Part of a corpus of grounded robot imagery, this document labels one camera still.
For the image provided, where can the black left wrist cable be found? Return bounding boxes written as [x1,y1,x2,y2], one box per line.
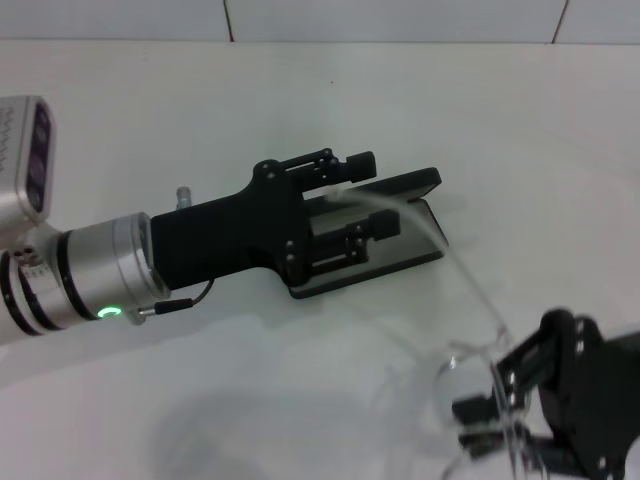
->
[134,277,217,326]

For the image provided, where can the black glasses case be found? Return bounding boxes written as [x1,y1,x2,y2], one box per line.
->
[287,167,450,301]

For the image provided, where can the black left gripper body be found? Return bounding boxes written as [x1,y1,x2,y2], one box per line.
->
[150,158,314,291]

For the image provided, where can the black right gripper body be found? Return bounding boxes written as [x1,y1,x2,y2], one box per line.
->
[537,309,640,480]

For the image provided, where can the white transparent glasses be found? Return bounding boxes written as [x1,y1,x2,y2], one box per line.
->
[323,185,541,480]

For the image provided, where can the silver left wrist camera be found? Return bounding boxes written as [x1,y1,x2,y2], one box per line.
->
[0,94,57,224]

